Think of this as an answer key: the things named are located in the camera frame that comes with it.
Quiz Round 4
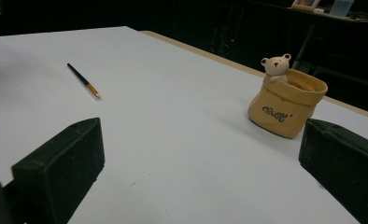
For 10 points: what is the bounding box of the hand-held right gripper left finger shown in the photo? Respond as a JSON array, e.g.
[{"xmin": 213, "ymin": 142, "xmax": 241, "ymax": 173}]
[{"xmin": 11, "ymin": 117, "xmax": 106, "ymax": 224}]

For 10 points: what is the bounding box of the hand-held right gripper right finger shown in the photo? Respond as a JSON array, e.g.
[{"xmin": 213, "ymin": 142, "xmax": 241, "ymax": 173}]
[{"xmin": 298, "ymin": 118, "xmax": 368, "ymax": 224}]

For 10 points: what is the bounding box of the tan bear pen holder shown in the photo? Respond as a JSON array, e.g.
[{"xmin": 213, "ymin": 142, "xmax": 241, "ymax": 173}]
[{"xmin": 248, "ymin": 53, "xmax": 329, "ymax": 140}]

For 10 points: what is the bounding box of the blue and gold pen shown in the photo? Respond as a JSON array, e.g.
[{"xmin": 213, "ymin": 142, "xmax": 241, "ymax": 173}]
[{"xmin": 66, "ymin": 63, "xmax": 103, "ymax": 102}]

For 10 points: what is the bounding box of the white table mat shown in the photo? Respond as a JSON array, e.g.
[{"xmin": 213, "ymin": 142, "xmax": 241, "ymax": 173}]
[{"xmin": 0, "ymin": 25, "xmax": 368, "ymax": 224}]

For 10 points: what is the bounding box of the grey metal stand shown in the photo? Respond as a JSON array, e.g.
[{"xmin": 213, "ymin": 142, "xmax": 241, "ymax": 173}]
[{"xmin": 291, "ymin": 23, "xmax": 317, "ymax": 71}]

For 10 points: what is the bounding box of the translucent plastic container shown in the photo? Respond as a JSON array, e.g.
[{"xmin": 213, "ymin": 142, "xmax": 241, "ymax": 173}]
[{"xmin": 329, "ymin": 0, "xmax": 356, "ymax": 18}]

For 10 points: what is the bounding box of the picture frame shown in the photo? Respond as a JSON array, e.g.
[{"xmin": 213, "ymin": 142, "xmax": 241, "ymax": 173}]
[{"xmin": 290, "ymin": 0, "xmax": 321, "ymax": 12}]

